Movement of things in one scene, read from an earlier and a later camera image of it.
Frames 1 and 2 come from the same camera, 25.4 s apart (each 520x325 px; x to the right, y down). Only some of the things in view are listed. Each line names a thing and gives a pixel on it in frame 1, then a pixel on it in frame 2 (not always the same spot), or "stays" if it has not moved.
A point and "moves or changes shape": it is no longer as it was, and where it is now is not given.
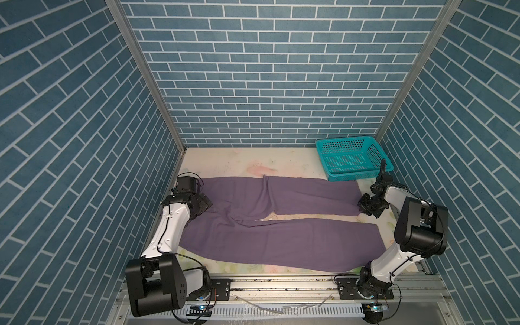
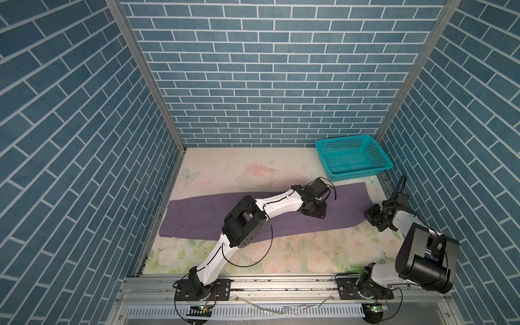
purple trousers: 229,232 moves or changes shape
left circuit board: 200,311 stays
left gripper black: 203,201 -> 321,212
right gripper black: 361,203 -> 370,212
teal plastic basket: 352,158 stays
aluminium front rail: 311,289 stays
